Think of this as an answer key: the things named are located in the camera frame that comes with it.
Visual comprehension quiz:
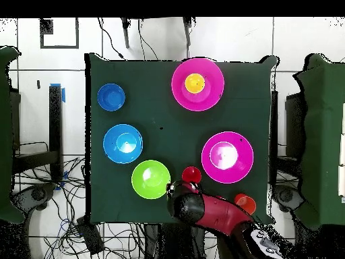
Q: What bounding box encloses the light blue bowl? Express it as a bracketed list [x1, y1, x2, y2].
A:
[102, 123, 144, 165]

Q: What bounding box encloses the yellow cup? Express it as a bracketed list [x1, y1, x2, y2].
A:
[185, 73, 206, 94]

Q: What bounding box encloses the small dark blue bowl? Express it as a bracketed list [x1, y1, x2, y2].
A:
[96, 82, 126, 112]

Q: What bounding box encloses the black metal stand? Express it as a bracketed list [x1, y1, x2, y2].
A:
[13, 84, 63, 183]

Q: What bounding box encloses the dark green table cloth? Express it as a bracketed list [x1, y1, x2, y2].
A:
[84, 53, 278, 226]
[0, 45, 26, 225]
[292, 53, 345, 230]

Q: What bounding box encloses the red cup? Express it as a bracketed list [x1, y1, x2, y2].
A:
[181, 166, 202, 185]

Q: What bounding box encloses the orange cup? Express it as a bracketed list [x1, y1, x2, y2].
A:
[233, 193, 257, 216]

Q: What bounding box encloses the black stand leg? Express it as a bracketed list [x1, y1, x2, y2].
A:
[182, 18, 193, 47]
[120, 18, 131, 49]

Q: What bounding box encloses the green bowl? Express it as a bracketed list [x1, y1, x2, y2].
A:
[131, 159, 171, 200]

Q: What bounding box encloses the bundle of cables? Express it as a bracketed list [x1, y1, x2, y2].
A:
[13, 141, 90, 259]

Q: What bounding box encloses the black cable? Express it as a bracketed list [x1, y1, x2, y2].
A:
[97, 18, 125, 60]

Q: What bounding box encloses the large pink bowl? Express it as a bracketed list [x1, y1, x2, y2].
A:
[170, 57, 225, 112]
[201, 131, 255, 185]

